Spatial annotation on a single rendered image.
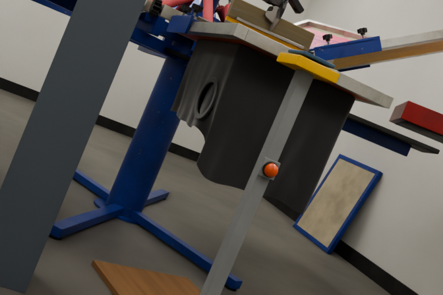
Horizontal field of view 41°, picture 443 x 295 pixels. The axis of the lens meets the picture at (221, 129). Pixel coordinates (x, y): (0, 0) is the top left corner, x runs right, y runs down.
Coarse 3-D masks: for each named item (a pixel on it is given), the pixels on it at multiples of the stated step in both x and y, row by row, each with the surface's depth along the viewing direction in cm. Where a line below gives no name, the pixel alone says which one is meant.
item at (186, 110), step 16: (208, 48) 206; (224, 48) 191; (192, 64) 218; (208, 64) 201; (224, 64) 186; (192, 80) 211; (208, 80) 193; (224, 80) 181; (176, 96) 223; (192, 96) 207; (208, 96) 191; (176, 112) 221; (192, 112) 202; (208, 112) 183; (208, 128) 185
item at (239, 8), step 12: (240, 0) 215; (228, 12) 216; (240, 12) 216; (252, 12) 217; (264, 12) 219; (264, 24) 220; (288, 24) 223; (288, 36) 224; (300, 36) 225; (312, 36) 227
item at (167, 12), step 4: (164, 8) 241; (168, 8) 242; (172, 8) 242; (164, 12) 242; (168, 12) 242; (172, 12) 243; (176, 12) 243; (180, 12) 244; (160, 16) 246; (164, 16) 242; (168, 16) 242
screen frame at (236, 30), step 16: (192, 32) 210; (208, 32) 189; (224, 32) 175; (240, 32) 168; (256, 32) 169; (272, 48) 172; (288, 48) 173; (352, 80) 182; (368, 96) 185; (384, 96) 186
